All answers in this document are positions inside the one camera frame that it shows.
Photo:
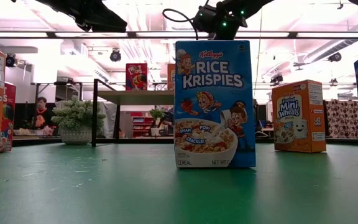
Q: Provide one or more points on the red Froot Loops cereal box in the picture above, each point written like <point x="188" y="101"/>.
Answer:
<point x="8" y="118"/>
<point x="136" y="77"/>

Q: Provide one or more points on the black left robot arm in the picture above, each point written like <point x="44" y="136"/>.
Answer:
<point x="82" y="12"/>

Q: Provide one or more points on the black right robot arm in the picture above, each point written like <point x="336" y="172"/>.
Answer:
<point x="253" y="6"/>

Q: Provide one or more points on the small plant in white pot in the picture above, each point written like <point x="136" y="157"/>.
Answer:
<point x="156" y="113"/>

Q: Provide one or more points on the red storage rack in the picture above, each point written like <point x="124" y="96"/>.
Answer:
<point x="141" y="119"/>

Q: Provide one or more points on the brown dotted white partition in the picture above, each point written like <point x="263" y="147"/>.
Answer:
<point x="343" y="119"/>

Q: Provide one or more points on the green potted artificial plant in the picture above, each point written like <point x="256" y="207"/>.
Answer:
<point x="76" y="118"/>

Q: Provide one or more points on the green table mat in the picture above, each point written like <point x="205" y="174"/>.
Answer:
<point x="166" y="199"/>

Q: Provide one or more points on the person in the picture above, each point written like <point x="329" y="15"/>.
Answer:
<point x="42" y="118"/>

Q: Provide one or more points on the black ceiling camera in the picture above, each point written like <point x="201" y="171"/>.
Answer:
<point x="10" y="60"/>
<point x="335" y="57"/>
<point x="115" y="56"/>

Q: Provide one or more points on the wooden shelf with black frame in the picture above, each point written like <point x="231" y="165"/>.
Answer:
<point x="135" y="97"/>

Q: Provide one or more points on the black aluminium table frame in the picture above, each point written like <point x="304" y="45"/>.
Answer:
<point x="145" y="140"/>

